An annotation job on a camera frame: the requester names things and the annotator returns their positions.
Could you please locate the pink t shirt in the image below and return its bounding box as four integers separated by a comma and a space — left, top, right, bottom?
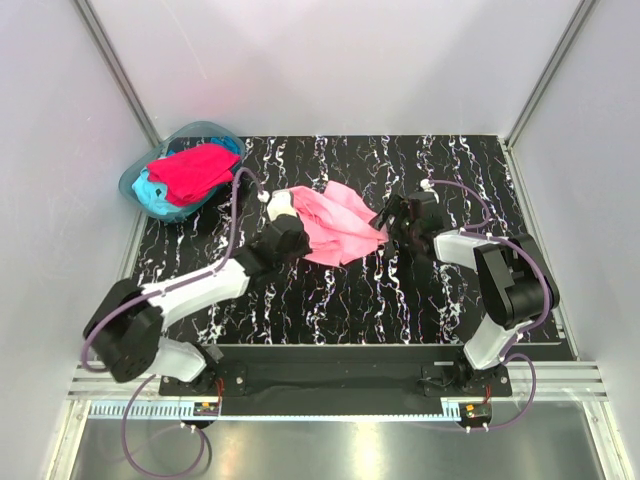
289, 181, 389, 267

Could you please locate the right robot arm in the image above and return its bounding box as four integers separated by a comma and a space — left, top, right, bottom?
370, 191, 560, 397

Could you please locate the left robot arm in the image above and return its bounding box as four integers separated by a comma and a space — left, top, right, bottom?
83, 214, 311, 396

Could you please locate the magenta t shirt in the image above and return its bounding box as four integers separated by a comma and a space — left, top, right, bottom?
146, 143, 241, 207

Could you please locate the translucent blue plastic basket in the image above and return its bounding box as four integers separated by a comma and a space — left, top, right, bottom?
118, 121, 246, 223

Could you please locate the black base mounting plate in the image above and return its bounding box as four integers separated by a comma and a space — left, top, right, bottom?
159, 345, 512, 417

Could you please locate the teal blue t shirt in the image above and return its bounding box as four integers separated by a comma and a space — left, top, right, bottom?
132, 136, 242, 220

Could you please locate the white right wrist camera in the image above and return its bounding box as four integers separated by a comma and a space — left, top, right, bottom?
420, 179, 440, 203

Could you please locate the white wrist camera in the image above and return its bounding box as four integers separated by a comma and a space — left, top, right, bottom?
420, 179, 440, 203
257, 189, 297, 221

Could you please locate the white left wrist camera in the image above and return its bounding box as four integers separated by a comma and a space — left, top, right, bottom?
257, 189, 297, 221

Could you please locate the white slotted cable duct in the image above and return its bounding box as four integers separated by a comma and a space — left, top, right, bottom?
88, 400, 221, 421

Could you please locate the aluminium front rail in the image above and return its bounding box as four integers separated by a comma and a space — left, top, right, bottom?
67, 360, 609, 401

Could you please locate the right aluminium corner post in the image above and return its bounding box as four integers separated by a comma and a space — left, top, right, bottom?
504, 0, 599, 149

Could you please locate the aluminium corner post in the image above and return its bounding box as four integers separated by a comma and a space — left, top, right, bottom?
504, 0, 599, 149
71, 0, 162, 147

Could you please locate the left aluminium corner post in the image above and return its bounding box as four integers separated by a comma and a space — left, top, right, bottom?
71, 0, 162, 147

